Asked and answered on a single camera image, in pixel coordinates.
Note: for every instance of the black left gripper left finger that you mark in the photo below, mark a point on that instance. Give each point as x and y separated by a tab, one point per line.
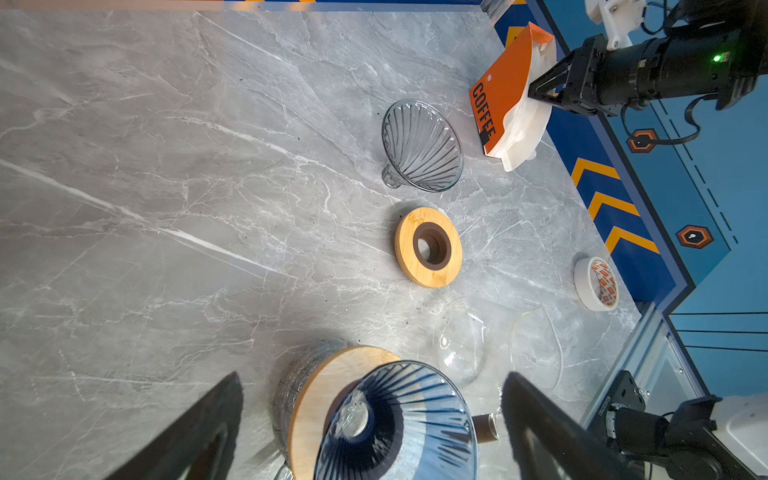
200	444

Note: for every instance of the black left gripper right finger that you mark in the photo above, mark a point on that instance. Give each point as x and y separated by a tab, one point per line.
546	442

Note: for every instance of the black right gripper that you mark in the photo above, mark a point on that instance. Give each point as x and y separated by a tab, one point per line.
593	79

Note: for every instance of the orange coffee filter pack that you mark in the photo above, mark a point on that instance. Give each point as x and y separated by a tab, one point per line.
510	124

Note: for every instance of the ribbed glass coffee server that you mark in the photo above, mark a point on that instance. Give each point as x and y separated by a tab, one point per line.
289	386

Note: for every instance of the blue ribbed glass dripper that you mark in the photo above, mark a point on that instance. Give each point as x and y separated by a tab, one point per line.
403	420

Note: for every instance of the bamboo dripper ring stand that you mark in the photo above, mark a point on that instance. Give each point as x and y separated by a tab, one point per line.
319	397

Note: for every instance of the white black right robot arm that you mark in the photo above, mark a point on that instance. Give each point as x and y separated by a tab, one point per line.
713	49

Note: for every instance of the grey ribbed glass dripper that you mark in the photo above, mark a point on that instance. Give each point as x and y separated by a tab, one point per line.
422	148

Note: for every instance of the roll of clear tape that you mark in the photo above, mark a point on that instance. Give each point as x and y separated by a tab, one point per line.
596	284

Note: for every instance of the clear glass pitcher wooden handle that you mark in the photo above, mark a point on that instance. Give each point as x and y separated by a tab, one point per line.
478	342

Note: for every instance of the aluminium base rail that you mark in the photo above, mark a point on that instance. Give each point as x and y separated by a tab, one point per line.
659	363

